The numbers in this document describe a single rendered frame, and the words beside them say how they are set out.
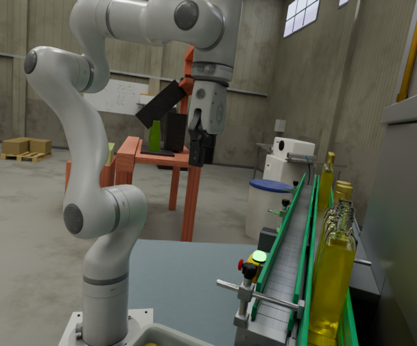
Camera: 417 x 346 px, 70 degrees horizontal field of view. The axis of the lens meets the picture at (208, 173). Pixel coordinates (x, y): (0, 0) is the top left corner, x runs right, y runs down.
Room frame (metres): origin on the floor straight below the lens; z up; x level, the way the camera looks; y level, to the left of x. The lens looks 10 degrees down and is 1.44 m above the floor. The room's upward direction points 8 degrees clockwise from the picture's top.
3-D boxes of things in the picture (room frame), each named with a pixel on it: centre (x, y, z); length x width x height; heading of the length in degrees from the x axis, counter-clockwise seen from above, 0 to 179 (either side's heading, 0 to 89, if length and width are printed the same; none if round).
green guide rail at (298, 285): (1.35, -0.49, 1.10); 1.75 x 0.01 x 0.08; 161
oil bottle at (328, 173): (1.63, -0.65, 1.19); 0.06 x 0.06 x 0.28; 71
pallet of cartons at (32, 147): (6.79, 4.17, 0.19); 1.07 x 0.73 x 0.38; 14
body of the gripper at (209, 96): (0.64, 0.02, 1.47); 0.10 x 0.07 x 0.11; 161
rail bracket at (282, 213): (1.11, -0.28, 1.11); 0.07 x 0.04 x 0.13; 71
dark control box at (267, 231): (1.22, -0.30, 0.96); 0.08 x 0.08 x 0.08; 71
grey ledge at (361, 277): (1.19, -0.60, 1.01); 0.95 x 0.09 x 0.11; 161
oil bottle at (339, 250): (0.56, -0.27, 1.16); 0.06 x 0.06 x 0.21; 70
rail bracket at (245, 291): (0.52, -0.12, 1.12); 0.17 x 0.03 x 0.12; 71
